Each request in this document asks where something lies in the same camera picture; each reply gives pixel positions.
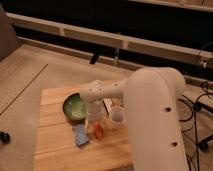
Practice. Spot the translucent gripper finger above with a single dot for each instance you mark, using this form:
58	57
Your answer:
89	127
106	124

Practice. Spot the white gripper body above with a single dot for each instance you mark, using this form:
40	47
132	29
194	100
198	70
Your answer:
94	111

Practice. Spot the orange red pepper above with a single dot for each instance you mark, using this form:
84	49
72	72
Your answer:
98	130

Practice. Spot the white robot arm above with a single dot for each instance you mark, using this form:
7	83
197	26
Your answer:
149	96

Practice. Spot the white ceramic cup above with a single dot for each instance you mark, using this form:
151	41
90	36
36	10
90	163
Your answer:
117	117

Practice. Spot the green ceramic bowl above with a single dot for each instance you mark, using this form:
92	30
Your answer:
74	108

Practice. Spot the blue sponge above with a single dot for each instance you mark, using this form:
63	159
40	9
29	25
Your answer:
80	135

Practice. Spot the black object on floor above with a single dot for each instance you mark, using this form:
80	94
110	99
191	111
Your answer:
4	137

